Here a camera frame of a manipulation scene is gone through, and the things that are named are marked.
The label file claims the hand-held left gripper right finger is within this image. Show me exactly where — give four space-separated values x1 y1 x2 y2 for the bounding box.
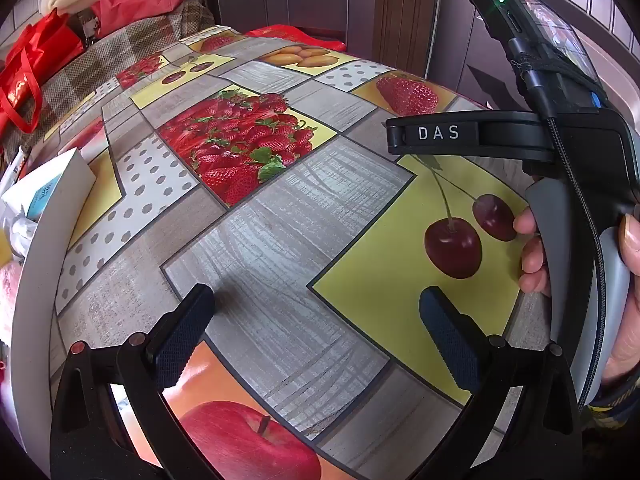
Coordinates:
419 285 583 480

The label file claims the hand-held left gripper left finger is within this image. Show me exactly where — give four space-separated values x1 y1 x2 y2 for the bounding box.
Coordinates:
49 283 216 480

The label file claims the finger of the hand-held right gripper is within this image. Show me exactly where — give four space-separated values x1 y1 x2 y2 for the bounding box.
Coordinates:
385 111 543 156

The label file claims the person's right forearm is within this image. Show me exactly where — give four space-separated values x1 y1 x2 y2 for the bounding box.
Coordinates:
585 370 640 423

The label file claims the person's right hand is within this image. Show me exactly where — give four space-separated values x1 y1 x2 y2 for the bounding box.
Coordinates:
514 207 640 388

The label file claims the fruit print tablecloth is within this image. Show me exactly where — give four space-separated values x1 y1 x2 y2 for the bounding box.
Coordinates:
10 25 556 480

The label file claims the white box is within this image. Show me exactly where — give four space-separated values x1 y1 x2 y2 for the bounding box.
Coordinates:
0 147 98 466

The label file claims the white plastic bag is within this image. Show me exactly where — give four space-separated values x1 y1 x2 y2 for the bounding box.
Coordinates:
0 195 40 263

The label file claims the red plastic packet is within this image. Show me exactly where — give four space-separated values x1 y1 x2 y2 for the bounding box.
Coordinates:
247 24 347 53

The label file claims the red shopping bag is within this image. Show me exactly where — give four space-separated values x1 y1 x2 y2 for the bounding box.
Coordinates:
0 10 87 133

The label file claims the black braided cable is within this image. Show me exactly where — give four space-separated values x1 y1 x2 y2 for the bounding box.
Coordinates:
507 35 608 408

